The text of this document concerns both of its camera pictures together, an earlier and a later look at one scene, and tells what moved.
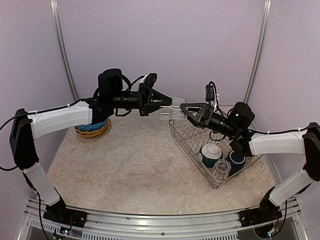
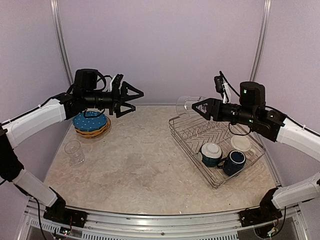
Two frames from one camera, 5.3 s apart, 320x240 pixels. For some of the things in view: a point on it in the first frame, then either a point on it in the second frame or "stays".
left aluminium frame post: x=62 y=48 stays
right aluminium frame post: x=267 y=7 stays
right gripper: x=205 y=110 -> x=210 y=111
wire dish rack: x=217 y=158 stays
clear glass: x=174 y=112 -> x=73 y=148
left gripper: x=145 y=97 -> x=117 y=100
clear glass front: x=221 y=170 -> x=184 y=104
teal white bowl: x=210 y=153 stays
